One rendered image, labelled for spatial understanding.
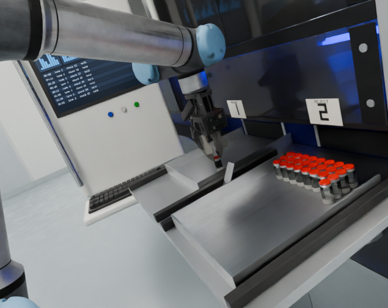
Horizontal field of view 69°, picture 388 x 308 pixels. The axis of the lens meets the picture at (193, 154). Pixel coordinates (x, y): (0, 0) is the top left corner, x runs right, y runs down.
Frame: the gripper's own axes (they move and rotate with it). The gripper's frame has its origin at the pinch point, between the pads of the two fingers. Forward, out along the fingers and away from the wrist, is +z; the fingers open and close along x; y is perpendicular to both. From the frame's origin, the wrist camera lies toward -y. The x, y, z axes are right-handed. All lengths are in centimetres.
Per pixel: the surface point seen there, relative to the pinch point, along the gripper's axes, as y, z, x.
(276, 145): 7.5, 3.3, 16.9
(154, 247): -121, 93, -18
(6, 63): -508, -117, -81
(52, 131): -50, -20, -40
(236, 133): -18.2, 3.4, 19.8
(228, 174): 11.7, 2.1, -3.2
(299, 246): 42.8, 3.4, -10.4
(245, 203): 22.5, 5.2, -6.6
